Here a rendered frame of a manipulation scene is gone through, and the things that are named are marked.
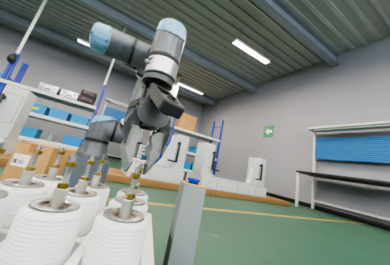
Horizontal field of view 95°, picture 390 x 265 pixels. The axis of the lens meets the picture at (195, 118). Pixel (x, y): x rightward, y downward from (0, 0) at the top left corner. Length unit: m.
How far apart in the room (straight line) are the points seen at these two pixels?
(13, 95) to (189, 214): 2.43
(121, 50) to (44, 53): 9.29
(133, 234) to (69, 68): 9.24
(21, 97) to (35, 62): 7.02
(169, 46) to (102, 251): 0.41
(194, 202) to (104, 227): 0.28
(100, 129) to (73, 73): 8.40
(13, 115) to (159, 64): 2.37
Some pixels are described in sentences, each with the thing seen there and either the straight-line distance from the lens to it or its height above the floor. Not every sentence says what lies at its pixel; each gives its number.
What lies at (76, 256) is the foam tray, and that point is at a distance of 0.44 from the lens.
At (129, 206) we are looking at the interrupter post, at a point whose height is 0.27.
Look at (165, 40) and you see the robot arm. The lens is 0.45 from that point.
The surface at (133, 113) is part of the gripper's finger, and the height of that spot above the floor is 0.44.
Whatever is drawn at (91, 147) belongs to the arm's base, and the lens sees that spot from 1.03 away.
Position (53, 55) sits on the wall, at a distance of 9.73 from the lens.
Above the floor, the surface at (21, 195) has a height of 0.24.
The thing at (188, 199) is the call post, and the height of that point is 0.27.
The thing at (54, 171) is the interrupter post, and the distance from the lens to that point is 0.67.
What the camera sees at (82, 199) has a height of 0.25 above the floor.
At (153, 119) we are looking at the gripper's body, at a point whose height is 0.44.
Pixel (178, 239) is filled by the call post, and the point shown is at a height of 0.17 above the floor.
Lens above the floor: 0.36
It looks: 15 degrees up
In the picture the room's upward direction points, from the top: 12 degrees clockwise
